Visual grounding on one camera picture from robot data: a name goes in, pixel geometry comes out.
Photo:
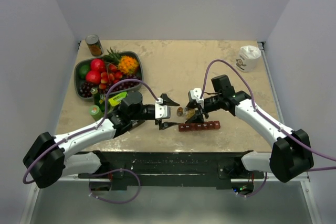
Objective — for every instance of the strawberries pile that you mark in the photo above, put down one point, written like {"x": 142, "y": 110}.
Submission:
{"x": 110, "y": 76}

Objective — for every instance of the red apple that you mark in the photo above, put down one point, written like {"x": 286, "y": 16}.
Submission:
{"x": 93, "y": 77}
{"x": 98, "y": 65}

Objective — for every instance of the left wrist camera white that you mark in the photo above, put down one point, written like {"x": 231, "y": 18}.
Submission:
{"x": 162, "y": 111}

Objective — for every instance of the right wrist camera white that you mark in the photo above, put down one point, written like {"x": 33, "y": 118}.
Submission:
{"x": 194, "y": 96}

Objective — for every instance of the green cap bottle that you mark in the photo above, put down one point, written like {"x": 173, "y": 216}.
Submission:
{"x": 96, "y": 112}

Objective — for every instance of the green glass bottle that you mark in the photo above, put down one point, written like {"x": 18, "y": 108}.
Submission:
{"x": 100, "y": 100}

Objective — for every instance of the dark grape bunch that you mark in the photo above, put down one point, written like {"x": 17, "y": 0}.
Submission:
{"x": 86, "y": 86}

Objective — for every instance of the orange spiky fruit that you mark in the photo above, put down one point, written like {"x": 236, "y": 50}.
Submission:
{"x": 128, "y": 65}

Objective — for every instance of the red apple lower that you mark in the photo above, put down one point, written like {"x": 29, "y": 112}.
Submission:
{"x": 93, "y": 77}

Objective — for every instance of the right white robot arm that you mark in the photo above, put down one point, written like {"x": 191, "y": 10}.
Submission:
{"x": 288, "y": 157}

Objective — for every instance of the tin can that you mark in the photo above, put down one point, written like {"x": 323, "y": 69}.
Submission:
{"x": 94, "y": 45}

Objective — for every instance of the small pill bottle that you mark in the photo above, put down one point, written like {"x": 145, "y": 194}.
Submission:
{"x": 185, "y": 112}

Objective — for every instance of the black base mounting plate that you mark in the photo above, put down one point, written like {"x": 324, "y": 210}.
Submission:
{"x": 222, "y": 170}

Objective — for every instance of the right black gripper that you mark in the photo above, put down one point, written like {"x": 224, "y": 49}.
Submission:
{"x": 195, "y": 119}

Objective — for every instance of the white paper cup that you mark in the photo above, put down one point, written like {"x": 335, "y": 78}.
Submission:
{"x": 247, "y": 58}

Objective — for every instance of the red weekly pill organizer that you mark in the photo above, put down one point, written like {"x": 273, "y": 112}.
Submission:
{"x": 190, "y": 127}

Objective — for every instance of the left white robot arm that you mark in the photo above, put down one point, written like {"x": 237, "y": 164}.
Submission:
{"x": 52, "y": 157}

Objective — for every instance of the green lime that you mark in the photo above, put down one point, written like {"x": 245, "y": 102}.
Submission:
{"x": 83, "y": 70}

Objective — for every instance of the razor package box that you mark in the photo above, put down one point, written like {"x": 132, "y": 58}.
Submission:
{"x": 118, "y": 99}

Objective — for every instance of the red apple upper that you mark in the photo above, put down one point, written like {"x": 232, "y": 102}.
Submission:
{"x": 98, "y": 65}

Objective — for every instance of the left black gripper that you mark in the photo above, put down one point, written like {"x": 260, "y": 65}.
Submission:
{"x": 164, "y": 125}

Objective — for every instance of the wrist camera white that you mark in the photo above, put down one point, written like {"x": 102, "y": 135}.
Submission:
{"x": 162, "y": 111}
{"x": 194, "y": 96}

